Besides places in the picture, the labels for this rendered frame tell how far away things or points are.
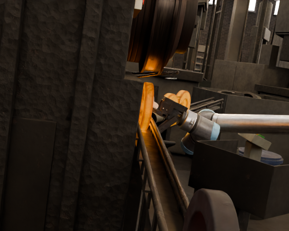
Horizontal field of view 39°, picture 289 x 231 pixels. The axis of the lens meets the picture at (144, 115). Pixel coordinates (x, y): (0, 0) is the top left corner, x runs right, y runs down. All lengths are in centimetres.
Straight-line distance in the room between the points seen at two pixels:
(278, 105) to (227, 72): 213
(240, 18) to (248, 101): 694
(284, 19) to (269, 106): 171
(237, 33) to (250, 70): 500
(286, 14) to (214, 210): 493
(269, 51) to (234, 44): 507
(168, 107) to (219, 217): 124
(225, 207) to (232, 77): 543
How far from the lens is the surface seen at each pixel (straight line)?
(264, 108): 393
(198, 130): 176
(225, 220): 52
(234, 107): 375
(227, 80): 601
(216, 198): 55
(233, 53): 1057
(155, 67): 152
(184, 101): 225
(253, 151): 244
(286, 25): 536
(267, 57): 555
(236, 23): 1061
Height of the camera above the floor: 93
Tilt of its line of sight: 7 degrees down
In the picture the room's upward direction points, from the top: 8 degrees clockwise
